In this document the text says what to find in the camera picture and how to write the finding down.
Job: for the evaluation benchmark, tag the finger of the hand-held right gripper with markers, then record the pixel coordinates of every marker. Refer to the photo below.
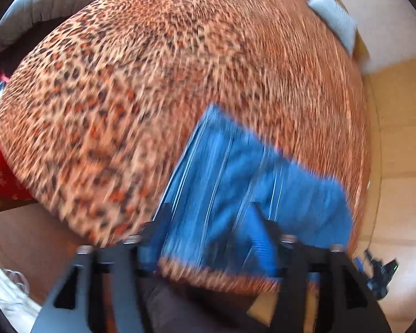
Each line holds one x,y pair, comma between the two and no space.
360,265

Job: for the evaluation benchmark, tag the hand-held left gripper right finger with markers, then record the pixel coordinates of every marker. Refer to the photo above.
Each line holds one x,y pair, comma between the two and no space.
261,242

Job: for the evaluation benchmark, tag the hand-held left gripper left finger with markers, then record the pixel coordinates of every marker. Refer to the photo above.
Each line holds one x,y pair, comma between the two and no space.
149,249

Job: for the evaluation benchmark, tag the blue denim pants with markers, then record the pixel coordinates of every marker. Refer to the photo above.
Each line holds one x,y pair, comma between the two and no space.
235,187

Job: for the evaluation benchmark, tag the person's dark clothing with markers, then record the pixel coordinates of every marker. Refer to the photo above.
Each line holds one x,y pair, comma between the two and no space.
194,308

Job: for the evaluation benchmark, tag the white cloth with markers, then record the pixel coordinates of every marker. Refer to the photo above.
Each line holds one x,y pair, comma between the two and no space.
10,291

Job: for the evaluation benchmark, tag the leopard print blanket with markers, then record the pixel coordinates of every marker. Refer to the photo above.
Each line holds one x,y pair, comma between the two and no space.
166,86

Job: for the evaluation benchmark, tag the red patterned bag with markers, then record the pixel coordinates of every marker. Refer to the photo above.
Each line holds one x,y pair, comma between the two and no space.
0,159

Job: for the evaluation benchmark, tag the small grey pillow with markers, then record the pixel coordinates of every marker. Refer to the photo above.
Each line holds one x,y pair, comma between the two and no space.
334,17

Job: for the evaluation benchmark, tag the grey striped pillow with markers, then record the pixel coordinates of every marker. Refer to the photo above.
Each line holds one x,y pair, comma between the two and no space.
45,0

